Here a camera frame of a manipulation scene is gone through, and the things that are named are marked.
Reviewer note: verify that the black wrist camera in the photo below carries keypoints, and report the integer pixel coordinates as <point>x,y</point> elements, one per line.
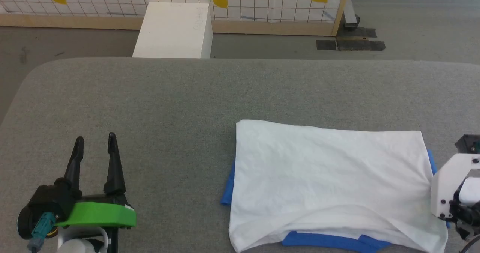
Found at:
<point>45,200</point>
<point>467,144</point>

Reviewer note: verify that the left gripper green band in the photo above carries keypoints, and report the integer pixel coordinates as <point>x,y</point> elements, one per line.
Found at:
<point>97,214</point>

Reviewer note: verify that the grey metal screen foot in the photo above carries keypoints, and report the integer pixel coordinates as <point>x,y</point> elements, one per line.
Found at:
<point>350,16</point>

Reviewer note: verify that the blue and white garment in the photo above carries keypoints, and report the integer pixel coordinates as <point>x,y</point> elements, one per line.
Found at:
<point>318,170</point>

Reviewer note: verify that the small black tape patch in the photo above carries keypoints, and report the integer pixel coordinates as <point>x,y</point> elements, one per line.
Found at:
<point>326,45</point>

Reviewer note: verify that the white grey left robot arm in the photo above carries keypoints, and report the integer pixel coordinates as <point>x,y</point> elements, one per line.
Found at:
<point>77,245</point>

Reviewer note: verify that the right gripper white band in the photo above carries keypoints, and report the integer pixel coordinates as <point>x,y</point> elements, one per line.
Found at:
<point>446,185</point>

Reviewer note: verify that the medium black tape patch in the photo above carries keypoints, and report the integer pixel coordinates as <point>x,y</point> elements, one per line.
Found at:
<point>356,32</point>

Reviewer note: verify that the wooden framed lemon grid screen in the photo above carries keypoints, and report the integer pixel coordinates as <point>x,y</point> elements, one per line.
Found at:
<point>262,27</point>

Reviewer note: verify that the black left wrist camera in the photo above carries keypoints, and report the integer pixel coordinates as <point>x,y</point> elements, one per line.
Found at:
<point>45,200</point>

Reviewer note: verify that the long black tape strip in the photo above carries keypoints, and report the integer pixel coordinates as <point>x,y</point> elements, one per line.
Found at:
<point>362,45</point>

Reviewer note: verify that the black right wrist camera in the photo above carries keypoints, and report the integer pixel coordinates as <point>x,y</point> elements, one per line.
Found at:
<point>467,144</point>

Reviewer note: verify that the white rectangular box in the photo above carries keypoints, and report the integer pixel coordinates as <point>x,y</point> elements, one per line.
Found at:
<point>172,29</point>

